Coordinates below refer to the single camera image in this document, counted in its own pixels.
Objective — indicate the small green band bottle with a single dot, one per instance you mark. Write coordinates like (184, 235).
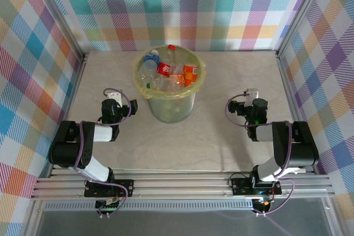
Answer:
(148, 85)

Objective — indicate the blue label water bottle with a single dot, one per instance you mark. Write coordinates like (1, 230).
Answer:
(150, 63)

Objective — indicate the red label cola bottle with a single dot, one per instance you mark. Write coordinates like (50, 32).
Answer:
(165, 69)

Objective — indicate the red and orange drink bottle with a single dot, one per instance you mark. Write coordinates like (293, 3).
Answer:
(177, 79)

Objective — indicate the orange label barcode bottle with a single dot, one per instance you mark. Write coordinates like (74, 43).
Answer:
(190, 73)

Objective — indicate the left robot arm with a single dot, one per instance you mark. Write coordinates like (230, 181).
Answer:
(102, 133)

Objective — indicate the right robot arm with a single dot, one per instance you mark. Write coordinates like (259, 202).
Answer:
(264, 133)

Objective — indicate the green mesh waste bin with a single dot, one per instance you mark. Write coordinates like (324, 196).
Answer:
(171, 109)

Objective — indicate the yellow plastic bin liner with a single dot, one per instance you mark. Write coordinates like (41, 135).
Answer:
(200, 78)

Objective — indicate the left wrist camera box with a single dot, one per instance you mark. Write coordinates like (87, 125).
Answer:
(114, 97)

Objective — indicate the aluminium side rail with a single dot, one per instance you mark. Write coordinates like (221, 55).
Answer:
(295, 109)
(70, 109)

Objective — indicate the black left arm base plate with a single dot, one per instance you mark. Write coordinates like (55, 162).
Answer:
(124, 185)

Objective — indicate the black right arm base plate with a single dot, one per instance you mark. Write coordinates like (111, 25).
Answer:
(240, 186)

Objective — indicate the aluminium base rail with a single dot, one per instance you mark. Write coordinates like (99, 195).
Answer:
(179, 183)

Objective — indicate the aluminium frame post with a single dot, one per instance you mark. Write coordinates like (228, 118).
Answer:
(62, 12)
(300, 12)

